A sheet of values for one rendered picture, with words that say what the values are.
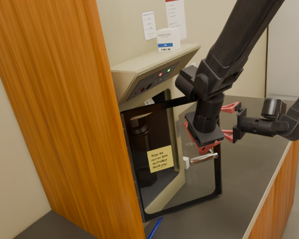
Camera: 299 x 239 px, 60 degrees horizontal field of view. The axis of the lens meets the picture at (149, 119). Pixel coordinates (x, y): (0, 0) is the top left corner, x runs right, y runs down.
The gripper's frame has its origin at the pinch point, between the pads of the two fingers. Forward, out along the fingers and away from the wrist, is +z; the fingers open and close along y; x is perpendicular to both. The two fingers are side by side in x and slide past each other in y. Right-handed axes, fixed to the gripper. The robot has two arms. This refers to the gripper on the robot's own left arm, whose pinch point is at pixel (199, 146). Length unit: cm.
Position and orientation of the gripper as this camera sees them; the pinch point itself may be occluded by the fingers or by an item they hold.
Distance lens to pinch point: 73.9
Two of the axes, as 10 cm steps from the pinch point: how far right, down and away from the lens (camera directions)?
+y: 3.2, 7.0, -6.4
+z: -0.1, 6.7, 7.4
